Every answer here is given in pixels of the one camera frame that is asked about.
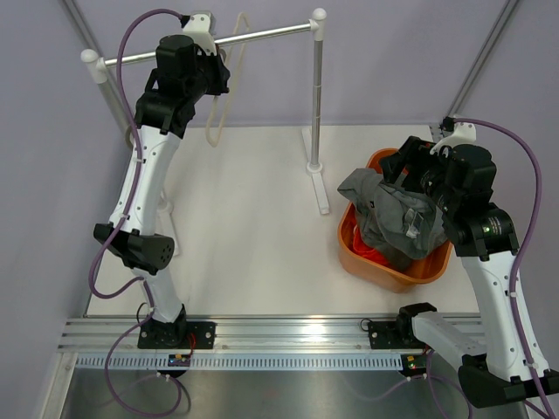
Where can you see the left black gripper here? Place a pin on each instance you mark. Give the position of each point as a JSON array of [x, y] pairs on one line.
[[220, 73]]

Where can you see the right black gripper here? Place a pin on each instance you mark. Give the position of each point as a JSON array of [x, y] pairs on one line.
[[416, 153]]

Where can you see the grey shorts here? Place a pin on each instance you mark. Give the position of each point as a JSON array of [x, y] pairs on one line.
[[403, 226]]

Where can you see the white clothes hanger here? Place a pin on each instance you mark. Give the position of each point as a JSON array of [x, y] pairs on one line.
[[214, 140]]

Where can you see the orange shorts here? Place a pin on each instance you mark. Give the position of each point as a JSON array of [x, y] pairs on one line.
[[364, 251]]

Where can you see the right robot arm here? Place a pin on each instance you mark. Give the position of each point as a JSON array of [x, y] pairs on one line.
[[509, 366]]

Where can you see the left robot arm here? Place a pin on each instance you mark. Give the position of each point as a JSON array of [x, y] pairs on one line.
[[187, 68]]

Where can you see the orange plastic basket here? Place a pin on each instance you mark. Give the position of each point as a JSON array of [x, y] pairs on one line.
[[420, 272]]

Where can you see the clothes rack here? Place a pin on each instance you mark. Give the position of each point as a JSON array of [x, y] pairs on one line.
[[99, 69]]

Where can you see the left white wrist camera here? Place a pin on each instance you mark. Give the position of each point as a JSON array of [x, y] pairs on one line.
[[199, 26]]

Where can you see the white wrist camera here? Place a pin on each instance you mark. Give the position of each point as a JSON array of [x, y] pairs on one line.
[[450, 133], [199, 26]]

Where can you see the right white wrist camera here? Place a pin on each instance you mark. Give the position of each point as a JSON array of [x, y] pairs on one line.
[[450, 133]]

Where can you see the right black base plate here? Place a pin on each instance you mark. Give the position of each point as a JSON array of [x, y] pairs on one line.
[[392, 334]]

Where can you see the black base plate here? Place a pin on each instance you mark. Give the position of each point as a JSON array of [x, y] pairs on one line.
[[392, 334], [205, 336]]

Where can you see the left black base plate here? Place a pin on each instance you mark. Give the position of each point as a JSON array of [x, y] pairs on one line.
[[205, 336]]

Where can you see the aluminium rail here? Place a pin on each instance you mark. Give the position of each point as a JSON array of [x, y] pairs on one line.
[[342, 334]]

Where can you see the white slotted cable duct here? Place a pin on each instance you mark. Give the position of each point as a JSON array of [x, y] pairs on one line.
[[244, 362]]

